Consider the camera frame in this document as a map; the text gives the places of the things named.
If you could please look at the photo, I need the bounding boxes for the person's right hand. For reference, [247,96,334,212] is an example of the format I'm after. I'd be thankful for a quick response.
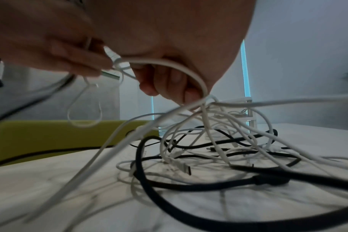
[86,0,256,110]

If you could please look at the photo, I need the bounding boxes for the person's left hand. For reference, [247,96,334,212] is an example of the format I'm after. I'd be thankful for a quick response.
[0,0,114,78]

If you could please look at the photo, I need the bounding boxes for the thick white cable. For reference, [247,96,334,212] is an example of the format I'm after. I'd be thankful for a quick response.
[23,57,220,224]

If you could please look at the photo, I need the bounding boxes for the thin white cable with plug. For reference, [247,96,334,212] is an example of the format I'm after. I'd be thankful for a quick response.
[66,37,140,128]

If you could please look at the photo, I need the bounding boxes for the cyan light strip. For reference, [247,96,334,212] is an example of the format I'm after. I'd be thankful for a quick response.
[240,39,250,100]

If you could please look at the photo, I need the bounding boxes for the yellow-green chair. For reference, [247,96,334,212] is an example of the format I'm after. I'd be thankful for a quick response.
[0,119,160,168]

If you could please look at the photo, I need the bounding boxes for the white stand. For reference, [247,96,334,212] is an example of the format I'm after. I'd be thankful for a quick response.
[244,97,258,135]

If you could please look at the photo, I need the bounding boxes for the black and grey cable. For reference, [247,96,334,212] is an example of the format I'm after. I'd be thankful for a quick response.
[0,73,77,127]

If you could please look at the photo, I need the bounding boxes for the tangle of white cables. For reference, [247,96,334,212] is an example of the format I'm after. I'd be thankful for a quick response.
[117,91,348,200]

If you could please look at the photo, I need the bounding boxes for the thin black cable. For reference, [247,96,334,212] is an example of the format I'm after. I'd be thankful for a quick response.
[0,128,302,169]

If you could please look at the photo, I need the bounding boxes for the thick black braided cable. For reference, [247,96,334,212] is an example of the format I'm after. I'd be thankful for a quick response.
[134,136,348,232]

